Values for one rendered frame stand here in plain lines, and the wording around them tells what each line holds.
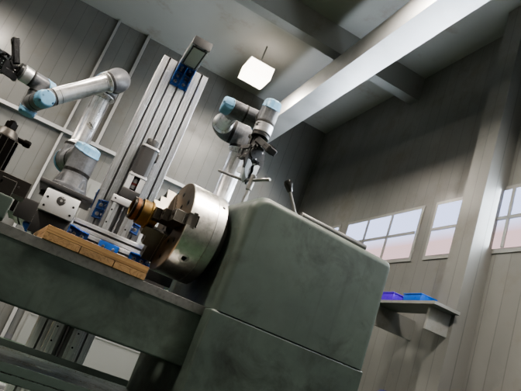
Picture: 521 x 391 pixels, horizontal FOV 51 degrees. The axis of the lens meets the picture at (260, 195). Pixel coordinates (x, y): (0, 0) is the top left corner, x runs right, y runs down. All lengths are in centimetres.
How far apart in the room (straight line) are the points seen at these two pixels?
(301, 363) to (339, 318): 20
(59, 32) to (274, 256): 898
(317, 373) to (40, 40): 907
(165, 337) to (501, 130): 516
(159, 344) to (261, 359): 32
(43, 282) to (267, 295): 65
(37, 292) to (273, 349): 71
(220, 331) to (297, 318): 27
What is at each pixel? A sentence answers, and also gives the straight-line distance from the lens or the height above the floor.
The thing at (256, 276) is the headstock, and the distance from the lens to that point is 171.
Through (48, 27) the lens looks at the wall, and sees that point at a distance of 1046.
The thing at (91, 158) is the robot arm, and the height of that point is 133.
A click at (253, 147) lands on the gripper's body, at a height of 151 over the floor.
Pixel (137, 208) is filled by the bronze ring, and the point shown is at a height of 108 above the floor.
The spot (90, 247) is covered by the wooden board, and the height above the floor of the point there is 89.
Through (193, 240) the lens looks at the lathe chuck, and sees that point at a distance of 170.
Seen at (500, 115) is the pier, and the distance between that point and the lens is 643.
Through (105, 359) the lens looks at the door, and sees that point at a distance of 951.
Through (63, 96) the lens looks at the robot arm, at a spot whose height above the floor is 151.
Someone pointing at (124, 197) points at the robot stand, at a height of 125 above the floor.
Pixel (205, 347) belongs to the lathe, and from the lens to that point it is 165.
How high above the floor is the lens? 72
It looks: 18 degrees up
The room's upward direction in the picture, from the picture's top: 21 degrees clockwise
